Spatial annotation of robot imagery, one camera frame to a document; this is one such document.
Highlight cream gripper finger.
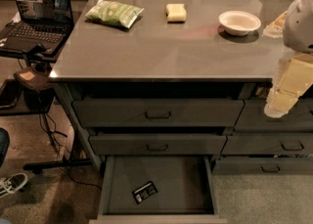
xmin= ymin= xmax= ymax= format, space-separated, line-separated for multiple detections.
xmin=264 ymin=91 xmax=298 ymax=118
xmin=278 ymin=54 xmax=313 ymax=97

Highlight black rxbar chocolate bar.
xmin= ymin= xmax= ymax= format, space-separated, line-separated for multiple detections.
xmin=132 ymin=181 xmax=157 ymax=204

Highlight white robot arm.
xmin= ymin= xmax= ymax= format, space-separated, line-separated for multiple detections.
xmin=264 ymin=0 xmax=313 ymax=118

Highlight snack bag in top drawer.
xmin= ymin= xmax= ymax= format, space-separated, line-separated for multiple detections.
xmin=255 ymin=86 xmax=270 ymax=99

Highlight top right drawer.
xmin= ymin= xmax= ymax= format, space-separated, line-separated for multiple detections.
xmin=235 ymin=99 xmax=313 ymax=132

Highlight middle right drawer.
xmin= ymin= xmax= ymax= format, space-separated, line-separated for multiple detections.
xmin=222 ymin=133 xmax=313 ymax=156

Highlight bottom right drawer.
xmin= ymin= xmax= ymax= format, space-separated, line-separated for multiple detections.
xmin=213 ymin=158 xmax=313 ymax=175

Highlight open bottom left drawer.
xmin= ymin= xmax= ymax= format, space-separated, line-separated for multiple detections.
xmin=89 ymin=156 xmax=228 ymax=224

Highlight middle left drawer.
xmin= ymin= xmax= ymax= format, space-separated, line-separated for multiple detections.
xmin=89 ymin=133 xmax=226 ymax=155

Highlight top left drawer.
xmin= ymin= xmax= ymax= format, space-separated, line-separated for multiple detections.
xmin=72 ymin=99 xmax=244 ymax=127

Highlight white bowl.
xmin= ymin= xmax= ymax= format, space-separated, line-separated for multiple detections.
xmin=218 ymin=11 xmax=261 ymax=36

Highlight yellow sponge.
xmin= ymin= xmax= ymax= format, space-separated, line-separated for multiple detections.
xmin=166 ymin=4 xmax=187 ymax=22

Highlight green chip bag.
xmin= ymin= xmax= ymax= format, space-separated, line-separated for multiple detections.
xmin=85 ymin=0 xmax=144 ymax=29

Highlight black device with sticky note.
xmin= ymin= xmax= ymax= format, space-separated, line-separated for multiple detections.
xmin=14 ymin=67 xmax=51 ymax=92

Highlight black laptop stand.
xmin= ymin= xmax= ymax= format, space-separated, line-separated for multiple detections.
xmin=0 ymin=47 xmax=93 ymax=175

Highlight black laptop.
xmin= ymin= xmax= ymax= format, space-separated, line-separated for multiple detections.
xmin=0 ymin=0 xmax=74 ymax=57

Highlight blue jeans leg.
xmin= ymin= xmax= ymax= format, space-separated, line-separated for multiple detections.
xmin=0 ymin=128 xmax=10 ymax=166

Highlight white sneaker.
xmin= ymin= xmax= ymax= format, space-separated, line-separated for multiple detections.
xmin=0 ymin=173 xmax=27 ymax=199

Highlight black cables on floor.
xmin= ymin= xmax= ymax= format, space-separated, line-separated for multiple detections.
xmin=38 ymin=112 xmax=103 ymax=191

